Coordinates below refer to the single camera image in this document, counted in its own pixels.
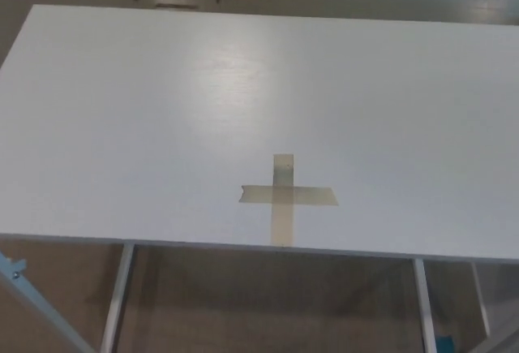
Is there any short beige tape strip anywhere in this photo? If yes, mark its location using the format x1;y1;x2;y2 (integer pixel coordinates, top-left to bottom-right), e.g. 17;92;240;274
237;184;341;208

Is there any thin white table leg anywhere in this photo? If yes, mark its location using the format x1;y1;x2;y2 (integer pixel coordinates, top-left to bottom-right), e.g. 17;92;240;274
470;262;493;338

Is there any teal floor object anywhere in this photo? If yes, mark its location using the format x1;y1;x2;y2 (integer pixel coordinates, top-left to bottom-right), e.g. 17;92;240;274
436;333;457;353

